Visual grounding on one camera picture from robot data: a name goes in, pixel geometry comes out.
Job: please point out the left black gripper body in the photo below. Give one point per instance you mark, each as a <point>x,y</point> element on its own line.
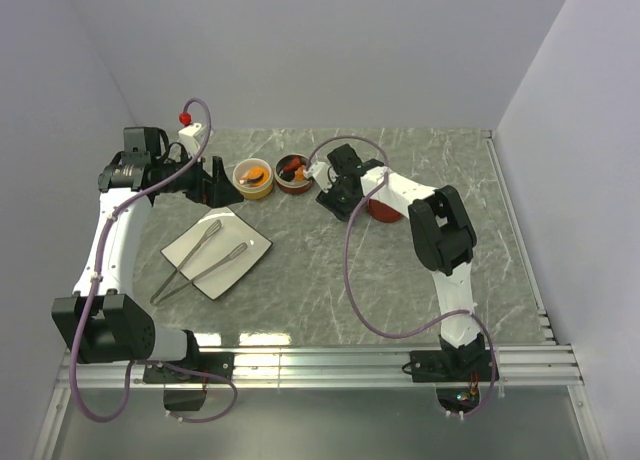
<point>194,186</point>

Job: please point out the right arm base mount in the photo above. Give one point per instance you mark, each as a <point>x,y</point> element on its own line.
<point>439,366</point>

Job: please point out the yellow lunch container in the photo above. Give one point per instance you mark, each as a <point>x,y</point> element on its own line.
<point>241,170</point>

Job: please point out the salmon slice food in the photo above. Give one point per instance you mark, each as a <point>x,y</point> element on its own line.
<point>251,182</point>

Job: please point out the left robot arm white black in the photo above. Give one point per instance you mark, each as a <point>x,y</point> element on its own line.
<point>100,322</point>

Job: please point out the red round lid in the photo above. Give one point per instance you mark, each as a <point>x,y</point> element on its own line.
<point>382,212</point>

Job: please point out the metal tongs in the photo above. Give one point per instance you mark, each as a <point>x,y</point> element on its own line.
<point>212,249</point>

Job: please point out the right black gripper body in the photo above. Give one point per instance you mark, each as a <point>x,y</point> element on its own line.
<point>339,193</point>

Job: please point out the white square plate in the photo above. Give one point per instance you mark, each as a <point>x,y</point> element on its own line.
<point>217,285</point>

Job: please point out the aluminium rail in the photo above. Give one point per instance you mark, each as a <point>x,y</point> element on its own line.
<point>379,366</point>

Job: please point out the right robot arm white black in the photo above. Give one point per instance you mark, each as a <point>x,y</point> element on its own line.
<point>443,239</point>

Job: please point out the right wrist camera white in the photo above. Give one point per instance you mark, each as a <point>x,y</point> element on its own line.
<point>319,172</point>

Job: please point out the dark seaweed roll food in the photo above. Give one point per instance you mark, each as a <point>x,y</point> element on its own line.
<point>286,176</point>

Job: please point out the red steel lunch container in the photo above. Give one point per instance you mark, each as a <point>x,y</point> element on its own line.
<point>292,188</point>

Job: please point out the orange fried food piece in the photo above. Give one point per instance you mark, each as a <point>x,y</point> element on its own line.
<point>299,175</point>

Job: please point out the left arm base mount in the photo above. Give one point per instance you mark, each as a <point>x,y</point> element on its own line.
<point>220,364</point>

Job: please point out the red sausage food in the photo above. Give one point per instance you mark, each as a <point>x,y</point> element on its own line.
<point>292,165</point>

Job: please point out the orange egg yolk food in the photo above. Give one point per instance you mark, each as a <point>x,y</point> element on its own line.
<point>257,172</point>

